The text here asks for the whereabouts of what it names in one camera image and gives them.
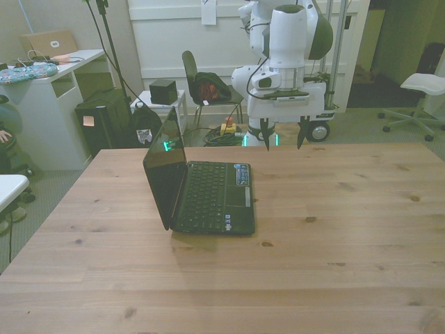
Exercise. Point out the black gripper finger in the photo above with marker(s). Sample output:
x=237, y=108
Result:
x=266, y=134
x=302, y=132

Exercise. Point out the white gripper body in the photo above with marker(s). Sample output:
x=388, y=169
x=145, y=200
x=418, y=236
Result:
x=288, y=111

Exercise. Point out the black laptop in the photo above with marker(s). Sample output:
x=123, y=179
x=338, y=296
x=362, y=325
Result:
x=208, y=195

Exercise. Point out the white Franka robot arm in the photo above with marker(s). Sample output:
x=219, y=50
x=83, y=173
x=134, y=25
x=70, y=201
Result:
x=288, y=41

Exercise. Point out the metal robot cart with wheel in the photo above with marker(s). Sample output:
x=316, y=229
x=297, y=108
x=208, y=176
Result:
x=320, y=133

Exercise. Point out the yellow emergency stop button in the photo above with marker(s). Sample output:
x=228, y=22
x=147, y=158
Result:
x=228, y=128

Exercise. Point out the dark bag with red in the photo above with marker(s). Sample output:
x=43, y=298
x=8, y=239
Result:
x=212, y=87

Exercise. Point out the brown box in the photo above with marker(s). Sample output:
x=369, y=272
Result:
x=365, y=74

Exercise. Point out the small white side table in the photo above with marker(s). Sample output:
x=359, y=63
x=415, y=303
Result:
x=180, y=99

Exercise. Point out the black cube box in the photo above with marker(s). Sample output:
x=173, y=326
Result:
x=163, y=92

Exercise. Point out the black backpack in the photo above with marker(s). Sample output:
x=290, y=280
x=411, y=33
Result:
x=146, y=118

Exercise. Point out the white paper sheet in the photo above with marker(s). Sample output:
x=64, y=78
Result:
x=208, y=14

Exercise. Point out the white office chair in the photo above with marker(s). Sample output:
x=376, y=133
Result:
x=420, y=83

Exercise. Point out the black office chair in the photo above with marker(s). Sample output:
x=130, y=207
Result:
x=432, y=59

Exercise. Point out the black computer tower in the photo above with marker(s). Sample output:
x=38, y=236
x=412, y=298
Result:
x=104, y=132

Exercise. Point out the orange sticky note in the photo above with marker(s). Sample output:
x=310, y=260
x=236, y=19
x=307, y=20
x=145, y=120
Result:
x=88, y=121

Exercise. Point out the pink object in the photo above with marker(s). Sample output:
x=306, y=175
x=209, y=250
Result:
x=62, y=58

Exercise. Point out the white desk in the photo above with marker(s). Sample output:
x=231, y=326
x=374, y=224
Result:
x=41, y=115

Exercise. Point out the cardboard box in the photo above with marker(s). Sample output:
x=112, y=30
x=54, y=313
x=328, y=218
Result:
x=52, y=41

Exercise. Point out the floral patterned cushion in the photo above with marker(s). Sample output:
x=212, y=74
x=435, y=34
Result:
x=24, y=73

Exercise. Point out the seated person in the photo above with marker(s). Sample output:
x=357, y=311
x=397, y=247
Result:
x=7, y=115

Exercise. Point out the white tabletop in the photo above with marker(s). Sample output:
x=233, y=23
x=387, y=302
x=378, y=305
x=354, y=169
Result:
x=10, y=189

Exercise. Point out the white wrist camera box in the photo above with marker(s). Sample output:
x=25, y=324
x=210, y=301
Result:
x=264, y=81

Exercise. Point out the black camera stand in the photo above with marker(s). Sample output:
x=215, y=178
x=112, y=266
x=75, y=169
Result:
x=114, y=52

